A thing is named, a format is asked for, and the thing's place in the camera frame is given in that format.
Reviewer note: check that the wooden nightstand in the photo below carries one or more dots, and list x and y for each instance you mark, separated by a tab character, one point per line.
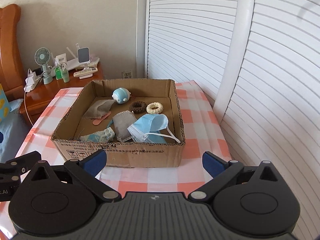
38	99

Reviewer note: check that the white remote control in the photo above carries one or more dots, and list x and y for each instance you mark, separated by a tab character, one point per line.
85	72

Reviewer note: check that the blue plush doll keychain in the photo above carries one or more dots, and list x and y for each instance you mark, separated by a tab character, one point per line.
121	95

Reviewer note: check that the grey stuffed sachet pillow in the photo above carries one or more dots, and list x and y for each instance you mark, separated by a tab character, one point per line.
121	122

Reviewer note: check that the light green cup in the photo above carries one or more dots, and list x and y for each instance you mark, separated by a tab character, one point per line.
64	72

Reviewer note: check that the floral patchwork sachet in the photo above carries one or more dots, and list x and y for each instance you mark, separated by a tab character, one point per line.
103	136

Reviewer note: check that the green bottle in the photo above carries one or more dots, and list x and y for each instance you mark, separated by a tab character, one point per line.
57	70

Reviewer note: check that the cream hair scrunchie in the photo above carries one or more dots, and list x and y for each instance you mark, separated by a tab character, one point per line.
154	108

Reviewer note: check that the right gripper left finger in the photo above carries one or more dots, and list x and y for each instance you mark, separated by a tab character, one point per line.
83	173

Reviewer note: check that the brown cardboard box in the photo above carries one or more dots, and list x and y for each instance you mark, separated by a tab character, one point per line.
129	153

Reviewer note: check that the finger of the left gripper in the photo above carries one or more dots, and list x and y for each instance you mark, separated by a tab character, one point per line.
20	165

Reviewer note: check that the green desk fan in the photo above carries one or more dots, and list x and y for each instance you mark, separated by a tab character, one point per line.
42	57

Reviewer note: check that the white tube bottle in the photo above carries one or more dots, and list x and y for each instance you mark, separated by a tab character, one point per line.
60	59

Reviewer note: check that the brown hair scrunchie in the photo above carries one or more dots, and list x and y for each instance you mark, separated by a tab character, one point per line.
138	107

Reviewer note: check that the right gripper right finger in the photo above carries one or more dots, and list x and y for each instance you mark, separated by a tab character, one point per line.
223	174

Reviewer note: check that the white phone stand mirror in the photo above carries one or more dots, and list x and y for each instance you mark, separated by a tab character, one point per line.
83	56

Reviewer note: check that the grey sachet bag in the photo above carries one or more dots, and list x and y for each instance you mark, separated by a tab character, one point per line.
99	109

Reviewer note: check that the pink checkered tablecloth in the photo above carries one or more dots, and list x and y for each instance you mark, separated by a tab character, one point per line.
201	130

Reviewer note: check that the blue surgical face mask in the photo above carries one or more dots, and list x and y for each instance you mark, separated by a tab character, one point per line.
151	128

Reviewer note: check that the yellow duck pillow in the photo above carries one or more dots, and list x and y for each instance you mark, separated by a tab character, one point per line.
4	105

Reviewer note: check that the wooden bed headboard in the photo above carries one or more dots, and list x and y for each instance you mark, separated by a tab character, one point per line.
12	72

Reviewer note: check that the white louvered closet doors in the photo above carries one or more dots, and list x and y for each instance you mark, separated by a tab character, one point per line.
257	62

